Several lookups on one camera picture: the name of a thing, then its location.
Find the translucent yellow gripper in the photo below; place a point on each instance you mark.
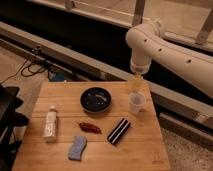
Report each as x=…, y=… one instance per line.
x=136, y=83

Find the dried red chili pepper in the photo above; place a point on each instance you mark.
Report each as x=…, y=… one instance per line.
x=87, y=127

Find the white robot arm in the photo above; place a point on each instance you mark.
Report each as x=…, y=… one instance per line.
x=147, y=44

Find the translucent plastic measuring cup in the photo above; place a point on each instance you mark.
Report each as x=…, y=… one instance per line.
x=136, y=102

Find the dark blue ceramic bowl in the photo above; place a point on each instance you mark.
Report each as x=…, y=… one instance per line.
x=95, y=100

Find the black white striped block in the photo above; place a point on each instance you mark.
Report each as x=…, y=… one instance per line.
x=118, y=131

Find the blue floor object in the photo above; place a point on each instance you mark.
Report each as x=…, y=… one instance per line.
x=57, y=78

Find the blue sponge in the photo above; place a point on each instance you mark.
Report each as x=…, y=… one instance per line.
x=77, y=148

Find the white tube bottle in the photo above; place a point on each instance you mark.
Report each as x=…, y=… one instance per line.
x=49, y=133

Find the black chair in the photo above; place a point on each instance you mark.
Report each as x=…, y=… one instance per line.
x=9, y=119

